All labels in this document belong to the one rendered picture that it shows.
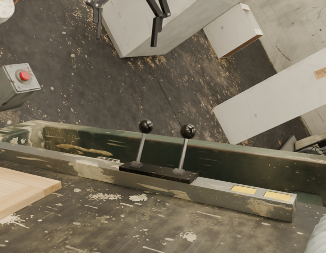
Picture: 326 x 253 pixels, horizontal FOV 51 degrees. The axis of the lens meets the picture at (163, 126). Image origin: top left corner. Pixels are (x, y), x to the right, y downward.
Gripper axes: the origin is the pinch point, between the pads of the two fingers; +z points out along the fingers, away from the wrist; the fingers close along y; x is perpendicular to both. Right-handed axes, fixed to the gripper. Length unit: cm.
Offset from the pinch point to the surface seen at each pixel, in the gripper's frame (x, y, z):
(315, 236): -63, 5, 20
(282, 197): -28, 29, 30
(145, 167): -4.0, 6.8, 30.9
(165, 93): 294, 107, 28
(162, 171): -8.4, 9.7, 30.7
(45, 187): 0.0, -16.7, 37.5
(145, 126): -0.9, 6.4, 21.0
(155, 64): 313, 97, -4
